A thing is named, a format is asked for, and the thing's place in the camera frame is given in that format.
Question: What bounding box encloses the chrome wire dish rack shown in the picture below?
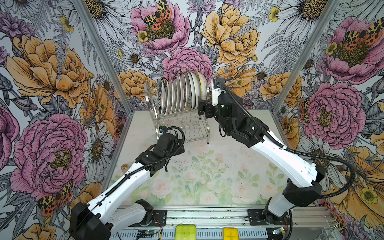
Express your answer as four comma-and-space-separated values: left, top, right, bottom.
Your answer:
144, 83, 211, 144

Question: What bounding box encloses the green red rimmed white plate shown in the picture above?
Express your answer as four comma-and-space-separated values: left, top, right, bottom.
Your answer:
160, 78, 168, 115

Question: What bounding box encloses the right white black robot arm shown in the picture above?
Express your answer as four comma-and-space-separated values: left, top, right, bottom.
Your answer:
196, 81, 325, 224

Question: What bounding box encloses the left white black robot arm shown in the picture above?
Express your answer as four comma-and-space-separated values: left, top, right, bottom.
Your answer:
69, 126, 185, 240

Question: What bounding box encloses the floral patterned white plate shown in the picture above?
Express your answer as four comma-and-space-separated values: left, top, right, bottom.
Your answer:
180, 74, 188, 112

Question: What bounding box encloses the left yellow green box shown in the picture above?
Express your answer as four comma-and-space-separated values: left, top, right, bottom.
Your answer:
175, 225, 197, 240

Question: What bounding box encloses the small green circuit board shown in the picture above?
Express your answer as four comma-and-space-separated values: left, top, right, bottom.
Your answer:
137, 230, 157, 237

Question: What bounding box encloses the right yellow box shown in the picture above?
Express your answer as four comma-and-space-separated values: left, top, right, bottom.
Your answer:
223, 228, 240, 240

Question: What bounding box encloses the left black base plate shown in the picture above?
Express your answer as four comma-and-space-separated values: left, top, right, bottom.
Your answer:
139, 210, 168, 227

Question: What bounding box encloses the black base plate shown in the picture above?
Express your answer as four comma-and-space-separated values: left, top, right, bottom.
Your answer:
139, 210, 168, 227
245, 209, 291, 226

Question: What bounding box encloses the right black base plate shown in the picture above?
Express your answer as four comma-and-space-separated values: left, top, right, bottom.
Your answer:
245, 209, 291, 226

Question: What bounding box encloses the right black corrugated cable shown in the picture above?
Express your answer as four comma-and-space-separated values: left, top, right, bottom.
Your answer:
220, 82, 357, 199

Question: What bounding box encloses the aluminium front rail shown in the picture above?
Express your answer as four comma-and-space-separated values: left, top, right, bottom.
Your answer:
108, 206, 342, 240

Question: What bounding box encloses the right aluminium corner post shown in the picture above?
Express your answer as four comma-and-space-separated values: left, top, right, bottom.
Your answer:
272, 1, 340, 115

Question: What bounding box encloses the aluminium corner post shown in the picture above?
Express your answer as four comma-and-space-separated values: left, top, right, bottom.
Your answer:
272, 1, 340, 115
74, 1, 134, 117

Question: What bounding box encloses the left aluminium corner post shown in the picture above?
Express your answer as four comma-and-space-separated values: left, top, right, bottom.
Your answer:
74, 1, 134, 117

